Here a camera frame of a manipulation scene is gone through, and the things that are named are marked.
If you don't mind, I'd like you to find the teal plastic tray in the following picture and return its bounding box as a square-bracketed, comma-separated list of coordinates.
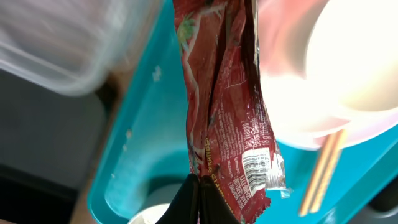
[88, 1, 397, 223]

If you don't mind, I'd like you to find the clear plastic waste bin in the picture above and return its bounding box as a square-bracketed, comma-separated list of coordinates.
[1, 0, 164, 96]

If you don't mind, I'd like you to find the black tray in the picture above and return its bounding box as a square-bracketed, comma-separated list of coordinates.
[1, 72, 108, 223]

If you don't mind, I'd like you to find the small pink plate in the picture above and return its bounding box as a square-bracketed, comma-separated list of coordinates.
[258, 0, 328, 79]

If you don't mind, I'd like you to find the wooden chopstick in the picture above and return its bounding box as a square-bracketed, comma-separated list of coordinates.
[310, 129, 347, 213]
[298, 132, 339, 217]

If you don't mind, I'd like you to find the red snack wrapper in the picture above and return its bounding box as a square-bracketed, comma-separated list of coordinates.
[173, 0, 286, 223]

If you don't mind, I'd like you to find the large pink plate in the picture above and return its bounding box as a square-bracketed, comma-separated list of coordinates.
[261, 74, 397, 151]

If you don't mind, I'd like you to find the cream cup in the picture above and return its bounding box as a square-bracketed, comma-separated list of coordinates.
[305, 0, 397, 116]

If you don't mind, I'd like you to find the white bowl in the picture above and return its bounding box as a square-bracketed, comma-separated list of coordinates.
[127, 182, 189, 224]

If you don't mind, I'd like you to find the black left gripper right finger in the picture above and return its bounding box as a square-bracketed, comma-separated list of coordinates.
[199, 176, 239, 224]

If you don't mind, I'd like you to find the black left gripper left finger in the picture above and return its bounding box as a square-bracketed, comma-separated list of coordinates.
[156, 174, 200, 224]

